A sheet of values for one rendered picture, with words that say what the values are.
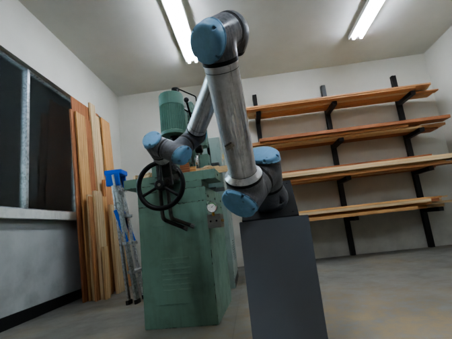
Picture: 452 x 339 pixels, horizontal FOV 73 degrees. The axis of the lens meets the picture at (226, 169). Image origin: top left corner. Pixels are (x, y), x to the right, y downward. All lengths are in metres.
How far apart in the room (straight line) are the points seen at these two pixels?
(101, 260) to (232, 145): 2.43
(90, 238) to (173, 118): 1.65
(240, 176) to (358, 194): 3.51
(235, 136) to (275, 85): 3.74
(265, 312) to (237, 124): 0.78
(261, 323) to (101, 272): 2.16
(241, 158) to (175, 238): 0.94
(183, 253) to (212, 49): 1.29
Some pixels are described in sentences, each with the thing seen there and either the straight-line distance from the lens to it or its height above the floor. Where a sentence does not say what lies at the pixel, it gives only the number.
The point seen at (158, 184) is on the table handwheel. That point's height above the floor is 0.81.
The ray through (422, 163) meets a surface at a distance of 4.39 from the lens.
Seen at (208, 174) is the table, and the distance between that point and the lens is 1.89.
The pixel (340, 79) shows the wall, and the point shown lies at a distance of 4.97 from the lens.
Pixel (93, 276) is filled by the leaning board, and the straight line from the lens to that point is 3.27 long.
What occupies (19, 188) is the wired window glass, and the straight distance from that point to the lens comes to 3.07.
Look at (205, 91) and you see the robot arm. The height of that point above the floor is 1.06.
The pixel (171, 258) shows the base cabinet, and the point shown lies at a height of 0.39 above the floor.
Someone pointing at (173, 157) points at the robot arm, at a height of 0.85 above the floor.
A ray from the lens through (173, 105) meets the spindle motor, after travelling 2.17.
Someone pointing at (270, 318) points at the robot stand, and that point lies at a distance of 1.40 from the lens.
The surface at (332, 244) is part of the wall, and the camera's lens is 4.44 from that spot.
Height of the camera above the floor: 0.53
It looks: 11 degrees up
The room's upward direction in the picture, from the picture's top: 6 degrees counter-clockwise
